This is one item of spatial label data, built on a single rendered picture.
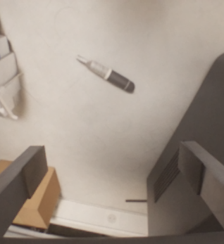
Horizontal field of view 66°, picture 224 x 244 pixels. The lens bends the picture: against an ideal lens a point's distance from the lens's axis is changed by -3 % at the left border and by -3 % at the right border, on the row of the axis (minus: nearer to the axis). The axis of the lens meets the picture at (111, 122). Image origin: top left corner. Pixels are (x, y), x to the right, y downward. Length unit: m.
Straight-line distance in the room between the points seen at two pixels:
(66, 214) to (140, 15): 0.77
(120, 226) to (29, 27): 0.78
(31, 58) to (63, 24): 0.11
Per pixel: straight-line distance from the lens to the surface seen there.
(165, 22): 0.38
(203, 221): 0.34
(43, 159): 0.17
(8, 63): 0.45
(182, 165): 0.17
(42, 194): 0.66
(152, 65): 0.40
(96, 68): 0.38
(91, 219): 0.86
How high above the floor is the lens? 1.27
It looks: 50 degrees down
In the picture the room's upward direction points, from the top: 170 degrees counter-clockwise
